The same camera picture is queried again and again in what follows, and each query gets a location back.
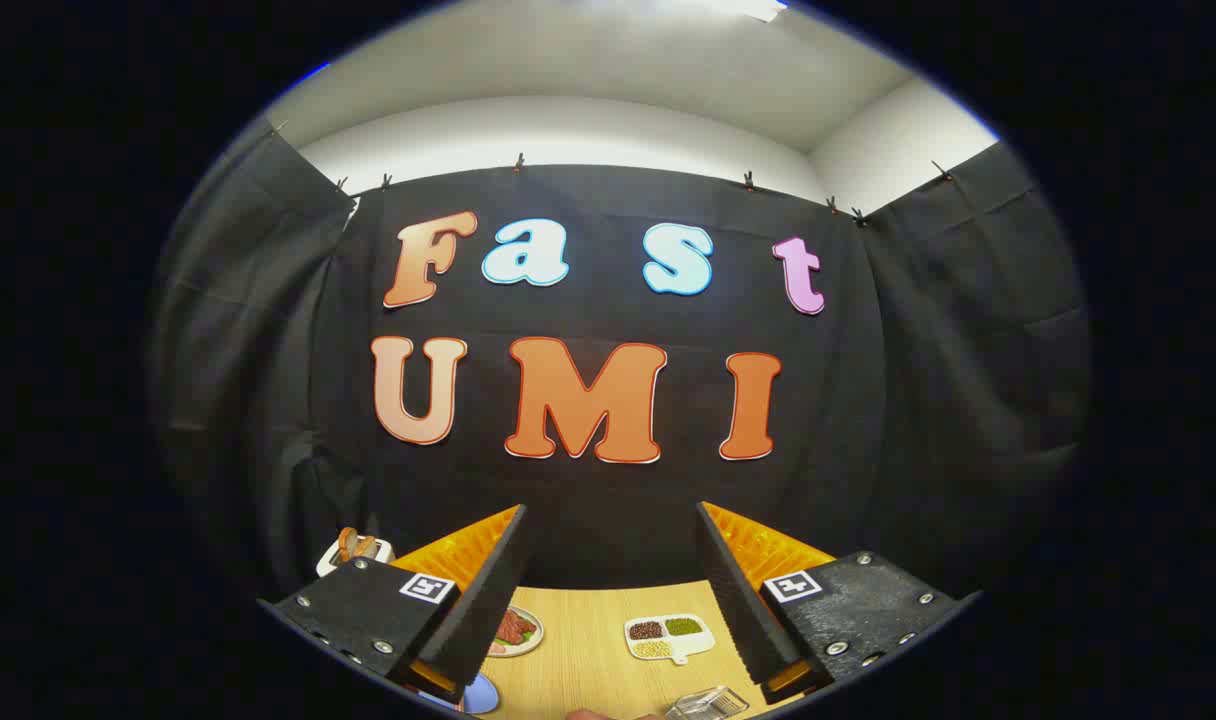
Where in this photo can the white divided dish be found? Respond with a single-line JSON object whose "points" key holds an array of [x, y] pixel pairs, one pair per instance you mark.
{"points": [[698, 640]]}

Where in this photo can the brown steak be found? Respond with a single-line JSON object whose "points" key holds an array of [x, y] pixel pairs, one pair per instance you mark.
{"points": [[514, 628]]}

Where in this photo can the ceiling light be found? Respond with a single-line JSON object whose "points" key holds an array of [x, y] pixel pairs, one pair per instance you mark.
{"points": [[728, 8]]}

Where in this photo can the dark red beans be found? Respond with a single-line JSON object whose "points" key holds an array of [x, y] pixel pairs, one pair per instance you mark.
{"points": [[646, 630]]}

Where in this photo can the toasted bread slice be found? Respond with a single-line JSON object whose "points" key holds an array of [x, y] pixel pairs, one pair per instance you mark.
{"points": [[367, 547], [346, 545]]}

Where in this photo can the white toaster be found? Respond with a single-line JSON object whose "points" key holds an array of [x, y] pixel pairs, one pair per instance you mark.
{"points": [[330, 563]]}

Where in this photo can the green mung beans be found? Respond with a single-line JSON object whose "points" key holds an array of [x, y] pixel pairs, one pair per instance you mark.
{"points": [[683, 626]]}

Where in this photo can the blue plate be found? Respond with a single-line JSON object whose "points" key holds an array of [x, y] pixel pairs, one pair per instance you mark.
{"points": [[483, 693]]}

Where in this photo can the round grey food plate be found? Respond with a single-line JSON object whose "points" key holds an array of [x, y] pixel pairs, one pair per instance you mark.
{"points": [[535, 638]]}

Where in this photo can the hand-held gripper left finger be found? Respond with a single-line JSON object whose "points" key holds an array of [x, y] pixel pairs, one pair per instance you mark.
{"points": [[488, 600]]}

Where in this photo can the yellow soybeans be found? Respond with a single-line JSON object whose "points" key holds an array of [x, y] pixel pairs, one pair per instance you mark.
{"points": [[652, 648]]}

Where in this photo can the row of black cloth clips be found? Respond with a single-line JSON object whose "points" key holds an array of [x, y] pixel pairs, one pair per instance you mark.
{"points": [[518, 162]]}

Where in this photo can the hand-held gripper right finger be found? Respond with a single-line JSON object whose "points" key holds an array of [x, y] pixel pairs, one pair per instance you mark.
{"points": [[738, 600]]}

